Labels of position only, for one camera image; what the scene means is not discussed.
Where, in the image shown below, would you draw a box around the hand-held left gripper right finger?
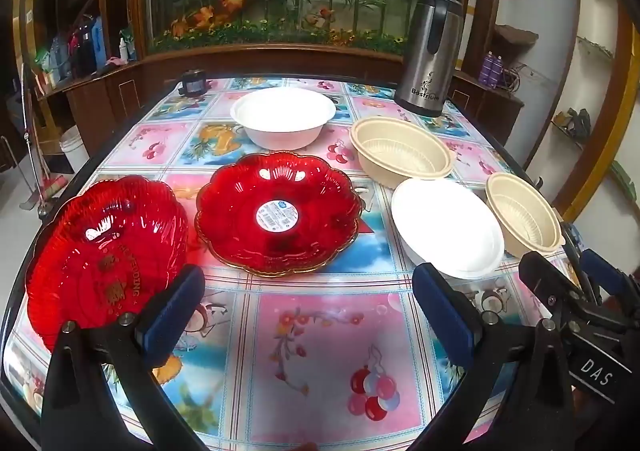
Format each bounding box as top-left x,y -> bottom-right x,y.
411,262 -> 576,451

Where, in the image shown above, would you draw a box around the large white bowl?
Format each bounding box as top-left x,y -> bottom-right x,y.
230,88 -> 337,152

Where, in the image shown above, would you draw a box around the printed fruit tablecloth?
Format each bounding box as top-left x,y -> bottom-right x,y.
0,76 -> 591,451

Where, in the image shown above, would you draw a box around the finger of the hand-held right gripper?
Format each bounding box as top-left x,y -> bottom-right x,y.
560,218 -> 631,289
518,251 -> 601,319

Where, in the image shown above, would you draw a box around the white bucket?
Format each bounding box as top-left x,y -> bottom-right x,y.
59,125 -> 90,174

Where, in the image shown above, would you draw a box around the tangled cables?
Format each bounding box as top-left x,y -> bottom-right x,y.
505,63 -> 543,96

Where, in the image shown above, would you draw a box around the large beige bowl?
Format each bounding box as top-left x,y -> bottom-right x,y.
349,117 -> 455,189

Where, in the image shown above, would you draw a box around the small beige bowl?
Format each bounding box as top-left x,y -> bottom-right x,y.
485,172 -> 566,259

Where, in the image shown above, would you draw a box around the clear water bottle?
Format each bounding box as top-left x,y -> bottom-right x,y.
50,37 -> 71,80

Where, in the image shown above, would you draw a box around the red plate with white sticker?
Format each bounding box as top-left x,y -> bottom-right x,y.
194,152 -> 363,278

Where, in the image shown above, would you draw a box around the small white bowl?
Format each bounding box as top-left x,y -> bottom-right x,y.
391,178 -> 506,280

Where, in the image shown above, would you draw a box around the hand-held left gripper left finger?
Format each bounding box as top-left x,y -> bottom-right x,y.
41,263 -> 221,451

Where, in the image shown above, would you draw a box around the black bottle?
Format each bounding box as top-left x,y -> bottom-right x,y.
70,23 -> 96,76

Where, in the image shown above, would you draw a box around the steel thermos jug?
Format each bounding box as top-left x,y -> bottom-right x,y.
393,0 -> 466,118

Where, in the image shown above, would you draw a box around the black power adapter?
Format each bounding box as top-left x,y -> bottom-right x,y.
179,70 -> 208,99

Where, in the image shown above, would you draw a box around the wooden cabinet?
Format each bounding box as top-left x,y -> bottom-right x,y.
65,45 -> 526,156

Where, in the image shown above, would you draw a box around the dark shoes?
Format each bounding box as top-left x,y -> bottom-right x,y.
552,108 -> 592,142

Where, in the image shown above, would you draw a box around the blue bottle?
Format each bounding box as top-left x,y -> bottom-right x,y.
92,16 -> 104,69

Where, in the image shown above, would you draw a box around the red plate with gold print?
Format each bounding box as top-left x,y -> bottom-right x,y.
25,175 -> 190,354

